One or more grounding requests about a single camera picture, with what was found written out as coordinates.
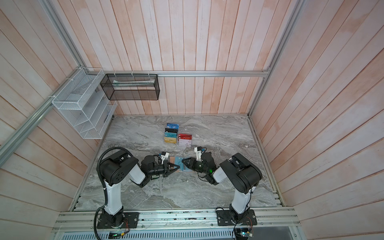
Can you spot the aluminium front rail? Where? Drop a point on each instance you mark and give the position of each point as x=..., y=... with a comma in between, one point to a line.
x=182, y=219

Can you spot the black mesh basket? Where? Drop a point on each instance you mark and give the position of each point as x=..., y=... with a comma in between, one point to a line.
x=131, y=87

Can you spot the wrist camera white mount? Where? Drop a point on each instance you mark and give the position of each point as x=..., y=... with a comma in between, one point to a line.
x=163, y=156
x=199, y=151

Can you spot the white wire mesh shelf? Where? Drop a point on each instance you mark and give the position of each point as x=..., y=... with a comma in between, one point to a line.
x=84, y=104

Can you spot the left aluminium wall rail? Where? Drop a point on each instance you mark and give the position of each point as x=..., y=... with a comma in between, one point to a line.
x=21, y=134

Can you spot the black card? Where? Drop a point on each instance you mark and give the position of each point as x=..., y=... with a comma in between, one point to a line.
x=171, y=130

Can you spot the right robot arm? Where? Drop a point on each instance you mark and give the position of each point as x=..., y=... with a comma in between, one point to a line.
x=243, y=175

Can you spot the yellow VIP card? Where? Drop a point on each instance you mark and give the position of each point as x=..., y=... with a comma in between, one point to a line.
x=171, y=140

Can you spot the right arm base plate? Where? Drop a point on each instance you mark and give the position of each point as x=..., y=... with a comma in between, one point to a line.
x=232, y=218

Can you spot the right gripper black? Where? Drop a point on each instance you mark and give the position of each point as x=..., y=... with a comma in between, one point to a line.
x=189, y=165

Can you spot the red card on stand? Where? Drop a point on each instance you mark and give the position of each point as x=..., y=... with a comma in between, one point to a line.
x=185, y=137

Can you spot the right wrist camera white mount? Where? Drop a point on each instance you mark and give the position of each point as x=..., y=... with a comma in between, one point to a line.
x=199, y=151

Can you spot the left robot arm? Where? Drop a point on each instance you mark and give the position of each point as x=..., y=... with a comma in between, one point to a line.
x=117, y=163

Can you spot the teal VIP card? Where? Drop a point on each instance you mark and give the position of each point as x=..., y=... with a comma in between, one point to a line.
x=171, y=135

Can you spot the horizontal aluminium wall rail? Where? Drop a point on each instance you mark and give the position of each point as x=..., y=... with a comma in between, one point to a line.
x=167, y=74

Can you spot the blue card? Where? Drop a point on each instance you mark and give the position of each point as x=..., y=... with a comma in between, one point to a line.
x=172, y=126

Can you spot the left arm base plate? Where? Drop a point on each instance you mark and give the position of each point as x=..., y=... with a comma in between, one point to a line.
x=126, y=220

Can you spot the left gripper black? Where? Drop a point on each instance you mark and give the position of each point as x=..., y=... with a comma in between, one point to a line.
x=167, y=168

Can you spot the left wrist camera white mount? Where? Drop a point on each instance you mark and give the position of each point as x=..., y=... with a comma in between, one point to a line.
x=163, y=156

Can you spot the white pink card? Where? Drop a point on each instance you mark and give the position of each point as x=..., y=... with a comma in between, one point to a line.
x=185, y=142

